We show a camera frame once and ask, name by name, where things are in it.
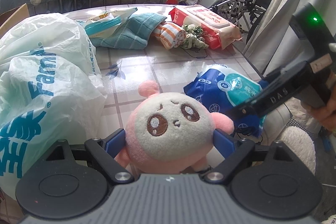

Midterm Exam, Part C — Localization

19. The brown cardboard box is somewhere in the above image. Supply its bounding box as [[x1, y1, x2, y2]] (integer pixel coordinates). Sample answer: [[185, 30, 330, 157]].
[[0, 3, 30, 38]]

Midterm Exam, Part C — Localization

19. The wet wipes pack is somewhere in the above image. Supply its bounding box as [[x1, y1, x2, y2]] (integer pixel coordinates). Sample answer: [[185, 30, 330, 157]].
[[169, 5, 242, 50]]

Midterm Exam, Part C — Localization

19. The pink plush doll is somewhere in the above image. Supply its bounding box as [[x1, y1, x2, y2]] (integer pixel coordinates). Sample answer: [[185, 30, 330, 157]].
[[115, 81, 234, 174]]

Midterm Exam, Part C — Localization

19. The teal towel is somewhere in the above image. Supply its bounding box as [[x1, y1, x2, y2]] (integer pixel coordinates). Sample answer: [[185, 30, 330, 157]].
[[90, 12, 167, 50]]

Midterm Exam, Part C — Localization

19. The white snack bag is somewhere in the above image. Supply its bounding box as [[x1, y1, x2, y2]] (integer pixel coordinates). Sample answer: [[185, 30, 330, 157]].
[[82, 7, 137, 39]]

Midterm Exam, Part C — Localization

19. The white curtain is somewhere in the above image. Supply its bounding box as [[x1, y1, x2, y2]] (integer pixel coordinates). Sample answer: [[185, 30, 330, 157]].
[[243, 0, 335, 75]]

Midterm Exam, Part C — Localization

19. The right hand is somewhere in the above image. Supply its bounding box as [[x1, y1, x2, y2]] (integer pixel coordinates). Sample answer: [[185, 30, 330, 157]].
[[302, 86, 336, 132]]

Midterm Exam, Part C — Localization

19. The orange striped towel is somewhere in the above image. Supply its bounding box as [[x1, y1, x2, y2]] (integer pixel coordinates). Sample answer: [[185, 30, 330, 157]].
[[151, 22, 187, 50]]

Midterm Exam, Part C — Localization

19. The blue mask package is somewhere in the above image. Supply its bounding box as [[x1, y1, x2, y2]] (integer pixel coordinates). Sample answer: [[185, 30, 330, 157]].
[[183, 64, 270, 138]]

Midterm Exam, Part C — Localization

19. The white plastic shopping bag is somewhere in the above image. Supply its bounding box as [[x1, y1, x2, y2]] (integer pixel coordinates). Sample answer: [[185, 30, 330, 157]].
[[1, 13, 107, 197]]

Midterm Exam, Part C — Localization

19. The green scrunchie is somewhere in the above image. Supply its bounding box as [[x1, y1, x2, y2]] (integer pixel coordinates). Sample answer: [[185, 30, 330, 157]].
[[180, 24, 209, 50]]

